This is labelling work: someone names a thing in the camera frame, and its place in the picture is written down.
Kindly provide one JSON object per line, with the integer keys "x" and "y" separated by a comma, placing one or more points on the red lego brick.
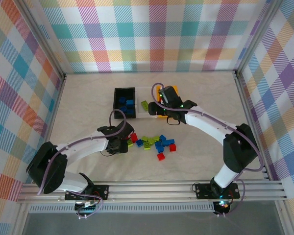
{"x": 134, "y": 137}
{"x": 161, "y": 156}
{"x": 172, "y": 147}

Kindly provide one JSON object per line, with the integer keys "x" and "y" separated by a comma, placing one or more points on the yellow plastic bin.
{"x": 157, "y": 91}

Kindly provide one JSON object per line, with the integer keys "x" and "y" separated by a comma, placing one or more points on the long blue lego brick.
{"x": 169, "y": 142}

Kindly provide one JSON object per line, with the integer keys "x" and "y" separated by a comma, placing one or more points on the white plastic bin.
{"x": 143, "y": 113}

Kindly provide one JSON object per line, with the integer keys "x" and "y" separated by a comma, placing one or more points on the long green lego brick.
{"x": 144, "y": 104}

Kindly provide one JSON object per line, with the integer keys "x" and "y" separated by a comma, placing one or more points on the black plastic bin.
{"x": 117, "y": 93}

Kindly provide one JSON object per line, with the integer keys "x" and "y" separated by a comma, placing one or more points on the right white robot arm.
{"x": 205, "y": 124}

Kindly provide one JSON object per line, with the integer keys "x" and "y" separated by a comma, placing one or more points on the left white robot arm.
{"x": 88, "y": 148}

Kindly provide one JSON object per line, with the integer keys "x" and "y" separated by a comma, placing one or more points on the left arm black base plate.
{"x": 103, "y": 192}

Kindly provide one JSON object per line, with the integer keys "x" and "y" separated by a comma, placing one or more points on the wide aluminium base rail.
{"x": 149, "y": 189}

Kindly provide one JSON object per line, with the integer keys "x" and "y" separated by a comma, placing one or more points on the aluminium frame side rail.
{"x": 50, "y": 129}
{"x": 246, "y": 110}

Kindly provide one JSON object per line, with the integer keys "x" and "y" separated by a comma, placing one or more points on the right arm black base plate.
{"x": 202, "y": 191}

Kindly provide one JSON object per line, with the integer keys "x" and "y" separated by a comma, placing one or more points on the aluminium frame post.
{"x": 44, "y": 36}
{"x": 256, "y": 36}

